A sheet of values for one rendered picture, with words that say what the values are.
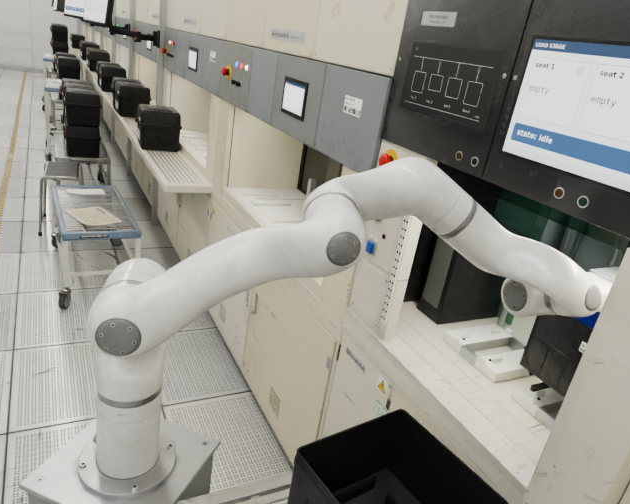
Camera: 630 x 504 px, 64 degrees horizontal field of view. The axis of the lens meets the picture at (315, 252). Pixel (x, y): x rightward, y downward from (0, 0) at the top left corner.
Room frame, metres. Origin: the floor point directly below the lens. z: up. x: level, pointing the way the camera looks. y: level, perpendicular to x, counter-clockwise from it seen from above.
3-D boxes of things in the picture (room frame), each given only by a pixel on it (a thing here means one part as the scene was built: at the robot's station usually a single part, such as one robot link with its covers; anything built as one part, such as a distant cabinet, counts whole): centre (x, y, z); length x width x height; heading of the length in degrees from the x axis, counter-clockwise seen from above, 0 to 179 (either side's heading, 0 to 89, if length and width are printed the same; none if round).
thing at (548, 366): (1.04, -0.68, 1.09); 0.24 x 0.20 x 0.32; 31
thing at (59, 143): (4.46, 2.24, 0.24); 0.94 x 0.53 x 0.48; 30
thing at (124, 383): (0.82, 0.31, 1.07); 0.19 x 0.12 x 0.24; 11
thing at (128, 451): (0.79, 0.31, 0.85); 0.19 x 0.19 x 0.18
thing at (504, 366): (1.28, -0.55, 0.89); 0.22 x 0.21 x 0.04; 120
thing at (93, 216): (2.83, 1.35, 0.47); 0.31 x 0.23 x 0.02; 51
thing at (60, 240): (3.00, 1.42, 0.24); 0.97 x 0.52 x 0.48; 32
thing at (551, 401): (1.04, -0.69, 0.89); 0.22 x 0.21 x 0.04; 120
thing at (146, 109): (3.45, 1.20, 0.93); 0.30 x 0.28 x 0.26; 27
